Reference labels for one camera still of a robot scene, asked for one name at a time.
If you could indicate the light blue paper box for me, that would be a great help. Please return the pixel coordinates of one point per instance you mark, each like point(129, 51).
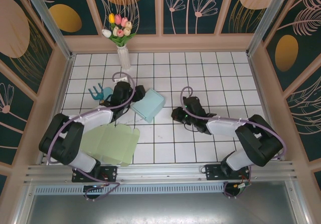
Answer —
point(149, 103)

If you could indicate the light green paper box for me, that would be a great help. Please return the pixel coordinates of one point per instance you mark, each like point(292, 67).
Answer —
point(110, 143)

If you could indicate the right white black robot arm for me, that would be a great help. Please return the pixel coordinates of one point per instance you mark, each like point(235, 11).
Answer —
point(223, 126)

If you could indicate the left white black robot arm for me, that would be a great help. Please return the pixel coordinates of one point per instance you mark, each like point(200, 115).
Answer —
point(92, 117)

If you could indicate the light blue toy trowel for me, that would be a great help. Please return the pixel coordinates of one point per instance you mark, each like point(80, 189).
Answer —
point(107, 93)

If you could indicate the white ribbed vase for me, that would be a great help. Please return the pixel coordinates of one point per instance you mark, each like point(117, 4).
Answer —
point(124, 58)

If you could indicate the artificial tulip bouquet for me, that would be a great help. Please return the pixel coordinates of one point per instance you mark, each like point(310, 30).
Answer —
point(120, 30)

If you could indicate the green circuit board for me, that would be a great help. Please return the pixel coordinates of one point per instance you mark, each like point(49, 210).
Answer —
point(243, 185)

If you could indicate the grey metal sheet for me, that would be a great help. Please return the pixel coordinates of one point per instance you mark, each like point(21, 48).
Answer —
point(160, 209)

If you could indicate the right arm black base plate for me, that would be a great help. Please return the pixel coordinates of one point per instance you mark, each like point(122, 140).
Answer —
point(213, 172)

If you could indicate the aluminium mounting rail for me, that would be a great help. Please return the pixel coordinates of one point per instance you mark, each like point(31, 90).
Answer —
point(160, 175)

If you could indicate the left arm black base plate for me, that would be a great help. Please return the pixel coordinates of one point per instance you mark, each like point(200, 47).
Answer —
point(110, 173)

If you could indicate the left aluminium frame post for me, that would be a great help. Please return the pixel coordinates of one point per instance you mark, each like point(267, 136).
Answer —
point(55, 30)

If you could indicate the aluminium frame post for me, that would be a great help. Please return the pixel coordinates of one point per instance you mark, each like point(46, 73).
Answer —
point(55, 30)
point(265, 20)

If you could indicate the right aluminium frame post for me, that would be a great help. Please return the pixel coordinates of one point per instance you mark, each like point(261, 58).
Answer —
point(265, 20)

